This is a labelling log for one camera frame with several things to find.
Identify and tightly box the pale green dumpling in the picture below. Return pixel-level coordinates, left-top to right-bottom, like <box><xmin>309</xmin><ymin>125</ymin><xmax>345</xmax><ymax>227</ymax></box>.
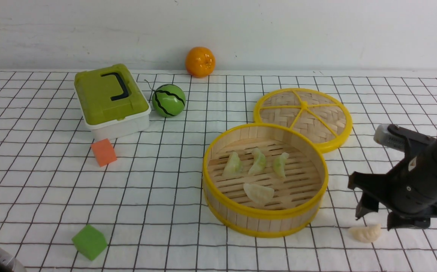
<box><xmin>222</xmin><ymin>151</ymin><xmax>243</xmax><ymax>178</ymax></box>

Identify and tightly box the green tinted dumpling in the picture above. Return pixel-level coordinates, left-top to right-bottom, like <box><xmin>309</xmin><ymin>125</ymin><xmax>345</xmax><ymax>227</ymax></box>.
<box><xmin>248</xmin><ymin>148</ymin><xmax>266</xmax><ymax>175</ymax></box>

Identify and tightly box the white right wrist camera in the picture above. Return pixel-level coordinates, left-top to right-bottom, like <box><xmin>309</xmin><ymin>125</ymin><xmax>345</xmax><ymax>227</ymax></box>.
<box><xmin>373</xmin><ymin>124</ymin><xmax>405</xmax><ymax>153</ymax></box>

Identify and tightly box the yellow woven bamboo steamer lid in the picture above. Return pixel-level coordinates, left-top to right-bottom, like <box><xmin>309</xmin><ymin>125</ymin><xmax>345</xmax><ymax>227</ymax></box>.
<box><xmin>253</xmin><ymin>88</ymin><xmax>353</xmax><ymax>153</ymax></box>

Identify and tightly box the orange toy fruit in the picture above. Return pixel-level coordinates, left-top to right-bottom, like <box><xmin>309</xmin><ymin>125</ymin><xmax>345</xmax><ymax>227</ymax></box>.
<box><xmin>185</xmin><ymin>46</ymin><xmax>216</xmax><ymax>78</ymax></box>

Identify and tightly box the green lidded white box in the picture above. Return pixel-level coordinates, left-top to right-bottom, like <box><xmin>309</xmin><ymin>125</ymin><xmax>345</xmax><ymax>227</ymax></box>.
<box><xmin>74</xmin><ymin>64</ymin><xmax>151</xmax><ymax>141</ymax></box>

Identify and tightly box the green foam cube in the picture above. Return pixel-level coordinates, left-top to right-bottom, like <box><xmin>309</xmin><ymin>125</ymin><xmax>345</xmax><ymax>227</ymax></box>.
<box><xmin>72</xmin><ymin>224</ymin><xmax>108</xmax><ymax>261</ymax></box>

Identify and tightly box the green striped watermelon ball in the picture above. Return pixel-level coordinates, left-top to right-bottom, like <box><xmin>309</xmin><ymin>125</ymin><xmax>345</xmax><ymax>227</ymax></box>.
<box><xmin>151</xmin><ymin>84</ymin><xmax>186</xmax><ymax>117</ymax></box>

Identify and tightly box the orange foam cube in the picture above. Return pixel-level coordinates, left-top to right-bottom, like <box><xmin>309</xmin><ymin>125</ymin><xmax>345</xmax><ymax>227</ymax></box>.
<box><xmin>91</xmin><ymin>138</ymin><xmax>117</xmax><ymax>167</ymax></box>

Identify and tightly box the white black grid tablecloth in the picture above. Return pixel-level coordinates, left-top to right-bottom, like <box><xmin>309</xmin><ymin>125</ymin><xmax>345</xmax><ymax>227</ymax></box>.
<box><xmin>0</xmin><ymin>70</ymin><xmax>437</xmax><ymax>272</ymax></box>

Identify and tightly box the cream white dumpling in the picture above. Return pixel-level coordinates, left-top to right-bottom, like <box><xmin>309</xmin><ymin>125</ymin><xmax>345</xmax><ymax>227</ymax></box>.
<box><xmin>243</xmin><ymin>184</ymin><xmax>274</xmax><ymax>206</ymax></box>

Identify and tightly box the yellow rimmed bamboo steamer tray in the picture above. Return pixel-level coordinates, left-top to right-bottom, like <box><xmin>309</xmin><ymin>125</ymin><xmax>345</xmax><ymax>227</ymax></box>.
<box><xmin>202</xmin><ymin>123</ymin><xmax>329</xmax><ymax>238</ymax></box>

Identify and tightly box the white pleated dumpling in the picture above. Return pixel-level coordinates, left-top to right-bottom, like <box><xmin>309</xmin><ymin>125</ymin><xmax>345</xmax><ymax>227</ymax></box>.
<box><xmin>348</xmin><ymin>224</ymin><xmax>382</xmax><ymax>243</ymax></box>

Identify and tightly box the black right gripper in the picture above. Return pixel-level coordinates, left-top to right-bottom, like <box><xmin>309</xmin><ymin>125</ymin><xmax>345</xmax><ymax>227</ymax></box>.
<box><xmin>348</xmin><ymin>126</ymin><xmax>437</xmax><ymax>231</ymax></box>

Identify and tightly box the light green dumpling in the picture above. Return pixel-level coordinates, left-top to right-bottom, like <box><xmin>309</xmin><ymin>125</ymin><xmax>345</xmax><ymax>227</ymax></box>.
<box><xmin>272</xmin><ymin>153</ymin><xmax>289</xmax><ymax>178</ymax></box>

